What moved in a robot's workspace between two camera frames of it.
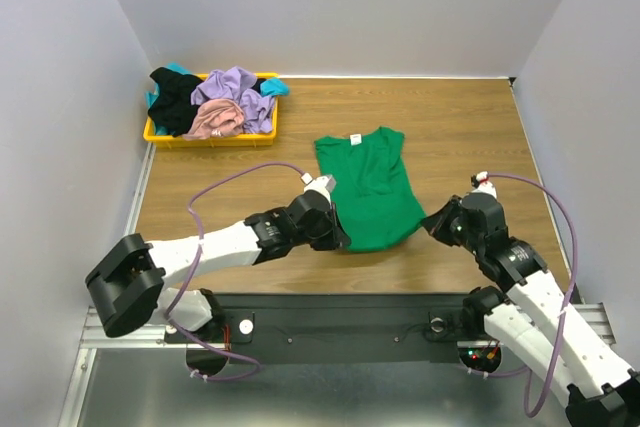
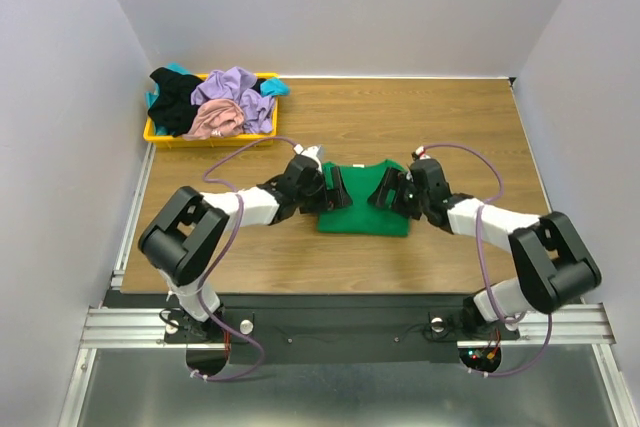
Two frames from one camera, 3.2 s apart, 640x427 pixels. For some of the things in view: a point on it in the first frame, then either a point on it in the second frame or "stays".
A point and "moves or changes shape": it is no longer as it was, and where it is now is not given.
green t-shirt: x=374 y=197 moves or changes shape
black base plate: x=415 y=328 stays
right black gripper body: x=445 y=222 -> x=403 y=195
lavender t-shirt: x=235 y=84 stays
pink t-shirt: x=216 y=118 stays
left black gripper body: x=337 y=231 -> x=325 y=190
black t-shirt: x=173 y=109 stays
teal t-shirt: x=270 y=87 stays
